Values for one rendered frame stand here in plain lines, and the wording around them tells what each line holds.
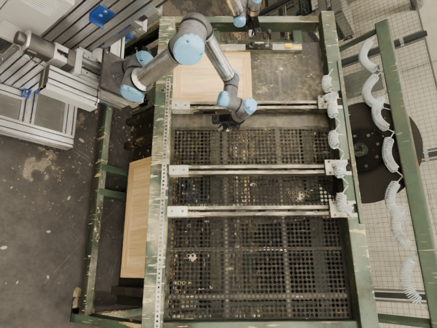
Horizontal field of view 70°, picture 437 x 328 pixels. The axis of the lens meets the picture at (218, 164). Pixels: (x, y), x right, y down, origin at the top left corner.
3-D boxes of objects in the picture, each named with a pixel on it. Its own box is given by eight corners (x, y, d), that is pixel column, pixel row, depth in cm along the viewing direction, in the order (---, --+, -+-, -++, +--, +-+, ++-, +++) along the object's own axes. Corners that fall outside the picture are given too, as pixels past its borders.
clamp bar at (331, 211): (169, 205, 202) (162, 197, 179) (353, 204, 203) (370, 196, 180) (168, 220, 199) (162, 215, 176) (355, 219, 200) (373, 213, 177)
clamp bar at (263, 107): (173, 103, 224) (168, 85, 201) (339, 102, 225) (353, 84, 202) (172, 116, 221) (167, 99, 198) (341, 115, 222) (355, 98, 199)
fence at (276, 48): (174, 47, 238) (173, 44, 234) (300, 47, 239) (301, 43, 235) (174, 53, 237) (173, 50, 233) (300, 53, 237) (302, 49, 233)
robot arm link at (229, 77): (179, 4, 133) (225, 81, 171) (173, 22, 128) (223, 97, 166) (203, -5, 128) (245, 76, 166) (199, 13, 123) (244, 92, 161)
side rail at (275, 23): (177, 26, 251) (175, 15, 241) (314, 25, 252) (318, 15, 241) (176, 32, 249) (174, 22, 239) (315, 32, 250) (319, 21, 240)
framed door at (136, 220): (131, 163, 264) (129, 162, 262) (179, 149, 232) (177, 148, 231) (122, 277, 237) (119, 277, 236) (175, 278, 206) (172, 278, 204)
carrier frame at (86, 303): (101, 58, 290) (163, 17, 242) (199, 112, 395) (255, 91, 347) (69, 322, 225) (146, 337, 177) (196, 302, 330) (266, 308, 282)
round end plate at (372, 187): (304, 115, 271) (410, 84, 225) (306, 118, 275) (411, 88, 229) (312, 207, 247) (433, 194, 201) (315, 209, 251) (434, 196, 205)
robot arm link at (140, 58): (144, 68, 171) (160, 58, 164) (138, 87, 165) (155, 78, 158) (126, 53, 163) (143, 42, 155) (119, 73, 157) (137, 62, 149)
